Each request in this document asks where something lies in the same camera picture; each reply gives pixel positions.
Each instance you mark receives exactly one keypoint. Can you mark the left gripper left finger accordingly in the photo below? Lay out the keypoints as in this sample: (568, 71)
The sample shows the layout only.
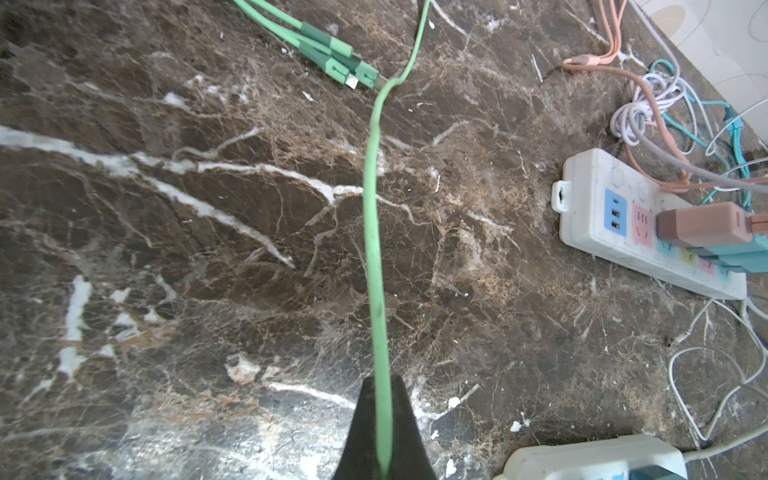
(359, 459)

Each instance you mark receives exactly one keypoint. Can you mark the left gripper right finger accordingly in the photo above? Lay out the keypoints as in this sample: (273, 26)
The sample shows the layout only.
(409, 459)

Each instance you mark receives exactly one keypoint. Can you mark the short blue power strip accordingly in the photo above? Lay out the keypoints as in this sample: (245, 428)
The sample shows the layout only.
(638, 456)

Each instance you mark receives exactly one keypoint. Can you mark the long multicolour power strip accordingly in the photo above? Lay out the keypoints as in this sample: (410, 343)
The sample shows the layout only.
(609, 210)

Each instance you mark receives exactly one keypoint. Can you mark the teal charger with white cable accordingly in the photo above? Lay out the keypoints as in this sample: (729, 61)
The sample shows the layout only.
(745, 263)

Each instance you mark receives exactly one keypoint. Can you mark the pink charger cube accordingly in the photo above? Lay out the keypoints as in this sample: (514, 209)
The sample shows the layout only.
(639, 122)

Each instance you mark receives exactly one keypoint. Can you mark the light green charger cube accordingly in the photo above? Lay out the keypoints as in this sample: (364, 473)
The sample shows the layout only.
(327, 51)

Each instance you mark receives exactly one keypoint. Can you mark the teal charger cube front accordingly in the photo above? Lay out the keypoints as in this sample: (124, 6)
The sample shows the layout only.
(756, 245)

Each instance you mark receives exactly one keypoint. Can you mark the teal charger cube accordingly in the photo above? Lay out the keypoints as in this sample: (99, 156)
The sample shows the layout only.
(694, 375)
(756, 245)

